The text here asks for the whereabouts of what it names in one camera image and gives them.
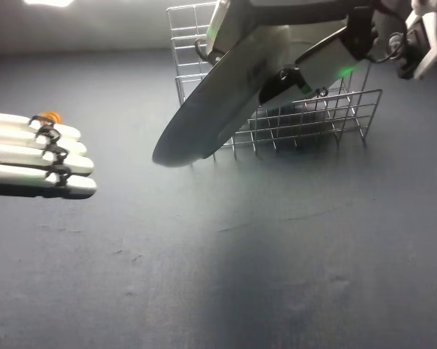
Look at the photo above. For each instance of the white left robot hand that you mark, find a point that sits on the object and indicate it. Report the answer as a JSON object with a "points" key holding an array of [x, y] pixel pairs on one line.
{"points": [[18, 152]]}

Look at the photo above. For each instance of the orange swirl cookie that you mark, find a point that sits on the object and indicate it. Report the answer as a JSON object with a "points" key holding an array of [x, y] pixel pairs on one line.
{"points": [[52, 116]]}

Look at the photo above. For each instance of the white plate with black rim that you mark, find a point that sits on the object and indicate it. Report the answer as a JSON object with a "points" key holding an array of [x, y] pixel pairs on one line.
{"points": [[218, 105]]}

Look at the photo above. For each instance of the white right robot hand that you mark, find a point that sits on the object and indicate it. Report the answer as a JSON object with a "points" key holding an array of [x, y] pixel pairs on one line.
{"points": [[331, 62]]}

